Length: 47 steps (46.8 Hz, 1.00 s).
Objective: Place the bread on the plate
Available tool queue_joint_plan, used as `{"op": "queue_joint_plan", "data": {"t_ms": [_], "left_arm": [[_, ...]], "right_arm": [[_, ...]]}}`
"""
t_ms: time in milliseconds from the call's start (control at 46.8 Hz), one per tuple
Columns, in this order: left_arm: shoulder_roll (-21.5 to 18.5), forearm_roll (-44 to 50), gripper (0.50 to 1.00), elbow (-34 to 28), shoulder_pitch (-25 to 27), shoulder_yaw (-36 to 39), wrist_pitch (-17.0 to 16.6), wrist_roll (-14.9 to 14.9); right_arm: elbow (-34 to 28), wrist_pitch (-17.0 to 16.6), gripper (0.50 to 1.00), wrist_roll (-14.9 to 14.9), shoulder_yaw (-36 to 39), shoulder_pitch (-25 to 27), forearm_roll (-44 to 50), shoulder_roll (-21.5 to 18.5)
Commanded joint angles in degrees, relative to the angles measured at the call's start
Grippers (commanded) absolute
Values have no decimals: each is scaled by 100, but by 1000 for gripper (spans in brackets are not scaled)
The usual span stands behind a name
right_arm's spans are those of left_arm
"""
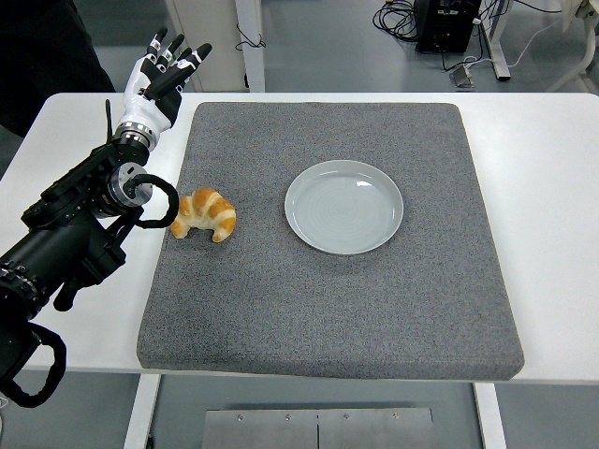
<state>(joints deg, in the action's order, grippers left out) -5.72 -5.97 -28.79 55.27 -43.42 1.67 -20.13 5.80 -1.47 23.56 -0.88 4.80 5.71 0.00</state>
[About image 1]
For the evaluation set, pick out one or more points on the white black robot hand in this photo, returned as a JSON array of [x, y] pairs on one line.
[[145, 110]]

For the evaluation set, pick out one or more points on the golden croissant bread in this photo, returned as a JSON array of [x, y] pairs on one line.
[[206, 208]]

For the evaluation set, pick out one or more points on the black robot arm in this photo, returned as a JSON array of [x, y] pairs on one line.
[[56, 243]]

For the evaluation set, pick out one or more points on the grey round plate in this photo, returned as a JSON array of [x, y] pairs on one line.
[[344, 210]]

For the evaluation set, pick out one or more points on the white cabinet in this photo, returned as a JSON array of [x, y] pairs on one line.
[[220, 23]]

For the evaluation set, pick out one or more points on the person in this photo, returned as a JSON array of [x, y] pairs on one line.
[[37, 47]]

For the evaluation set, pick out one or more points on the grey felt mat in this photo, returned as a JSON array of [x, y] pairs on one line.
[[327, 304]]

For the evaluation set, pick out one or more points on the white table leg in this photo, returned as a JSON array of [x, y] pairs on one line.
[[140, 411], [489, 416]]

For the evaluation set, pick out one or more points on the black computer case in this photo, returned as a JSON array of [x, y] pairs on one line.
[[444, 23]]

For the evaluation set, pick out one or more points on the grey floor pedal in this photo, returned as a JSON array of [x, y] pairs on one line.
[[462, 78]]

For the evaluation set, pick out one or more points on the white desk leg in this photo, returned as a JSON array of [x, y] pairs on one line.
[[496, 42]]

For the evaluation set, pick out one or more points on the white chair base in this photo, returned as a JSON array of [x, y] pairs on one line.
[[587, 51]]

